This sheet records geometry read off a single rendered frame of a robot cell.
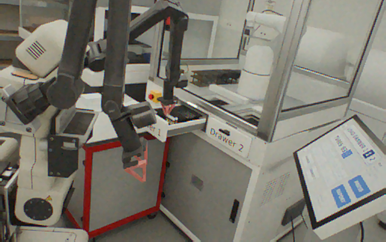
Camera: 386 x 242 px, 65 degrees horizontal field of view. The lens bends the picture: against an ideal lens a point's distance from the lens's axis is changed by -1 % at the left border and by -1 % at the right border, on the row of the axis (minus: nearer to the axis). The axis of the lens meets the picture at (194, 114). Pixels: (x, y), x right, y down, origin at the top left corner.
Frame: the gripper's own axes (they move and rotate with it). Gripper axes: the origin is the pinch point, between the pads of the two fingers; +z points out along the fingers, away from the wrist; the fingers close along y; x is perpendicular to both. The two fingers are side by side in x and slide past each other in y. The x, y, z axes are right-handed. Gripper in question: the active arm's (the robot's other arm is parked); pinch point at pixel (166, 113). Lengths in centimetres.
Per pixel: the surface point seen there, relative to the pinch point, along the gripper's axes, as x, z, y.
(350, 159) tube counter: -93, -20, 6
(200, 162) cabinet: -12.8, 32.5, 18.2
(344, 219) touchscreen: -103, -13, -16
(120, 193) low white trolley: 13, 55, -22
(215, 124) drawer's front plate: -20.4, 3.1, 18.2
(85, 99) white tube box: 59, 10, -20
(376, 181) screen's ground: -105, -24, -6
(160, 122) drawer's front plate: -7.8, -0.6, -10.4
